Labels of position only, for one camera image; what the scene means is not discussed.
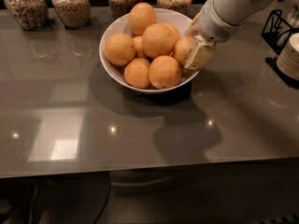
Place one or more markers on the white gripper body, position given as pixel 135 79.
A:
pixel 214 26

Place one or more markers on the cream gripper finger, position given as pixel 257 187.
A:
pixel 193 29
pixel 202 52

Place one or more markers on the orange with green spot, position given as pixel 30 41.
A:
pixel 183 49

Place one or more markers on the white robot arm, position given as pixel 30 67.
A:
pixel 235 12

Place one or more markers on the white ceramic bowl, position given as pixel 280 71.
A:
pixel 121 25

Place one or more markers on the back right hidden orange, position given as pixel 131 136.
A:
pixel 174 30

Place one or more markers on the centre top orange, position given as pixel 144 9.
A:
pixel 157 40

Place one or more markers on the front right orange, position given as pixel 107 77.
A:
pixel 164 72

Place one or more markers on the top back orange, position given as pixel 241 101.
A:
pixel 141 16

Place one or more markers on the small hidden middle orange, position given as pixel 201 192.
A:
pixel 138 46

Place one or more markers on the front left orange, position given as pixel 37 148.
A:
pixel 136 73

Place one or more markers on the stack of paper plates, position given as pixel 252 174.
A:
pixel 288 59

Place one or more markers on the black mat under plates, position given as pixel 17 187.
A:
pixel 292 83

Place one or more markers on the far left glass jar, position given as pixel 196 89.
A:
pixel 31 15

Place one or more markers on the black wire rack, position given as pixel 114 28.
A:
pixel 277 31

